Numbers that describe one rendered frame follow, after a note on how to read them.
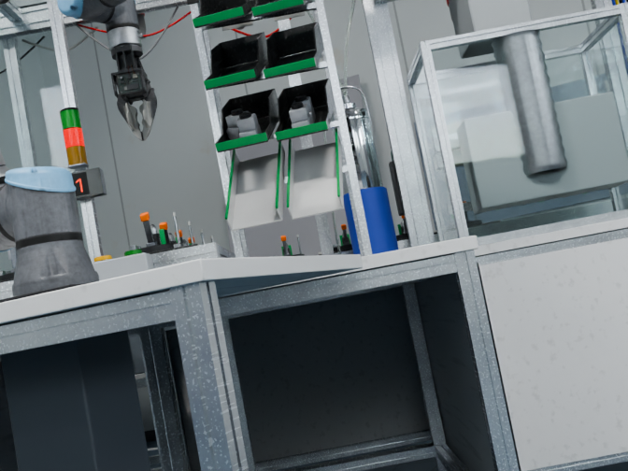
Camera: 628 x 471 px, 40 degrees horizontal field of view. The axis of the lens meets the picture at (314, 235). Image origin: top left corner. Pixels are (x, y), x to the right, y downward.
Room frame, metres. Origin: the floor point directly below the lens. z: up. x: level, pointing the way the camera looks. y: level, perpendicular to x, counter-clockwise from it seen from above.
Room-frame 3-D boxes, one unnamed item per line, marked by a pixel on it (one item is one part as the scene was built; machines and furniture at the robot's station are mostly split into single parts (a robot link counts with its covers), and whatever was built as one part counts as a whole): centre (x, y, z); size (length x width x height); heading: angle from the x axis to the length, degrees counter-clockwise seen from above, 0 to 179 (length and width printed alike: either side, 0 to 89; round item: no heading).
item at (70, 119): (2.27, 0.59, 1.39); 0.05 x 0.05 x 0.05
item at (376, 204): (2.96, -0.20, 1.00); 0.16 x 0.16 x 0.27
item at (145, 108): (1.93, 0.33, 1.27); 0.06 x 0.03 x 0.09; 0
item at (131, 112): (1.93, 0.36, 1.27); 0.06 x 0.03 x 0.09; 0
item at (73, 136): (2.27, 0.59, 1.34); 0.05 x 0.05 x 0.05
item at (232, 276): (1.58, 0.45, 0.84); 0.90 x 0.70 x 0.03; 70
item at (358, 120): (2.96, -0.20, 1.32); 0.14 x 0.14 x 0.38
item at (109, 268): (1.94, 0.48, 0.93); 0.21 x 0.07 x 0.06; 90
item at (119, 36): (1.93, 0.34, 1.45); 0.08 x 0.08 x 0.05
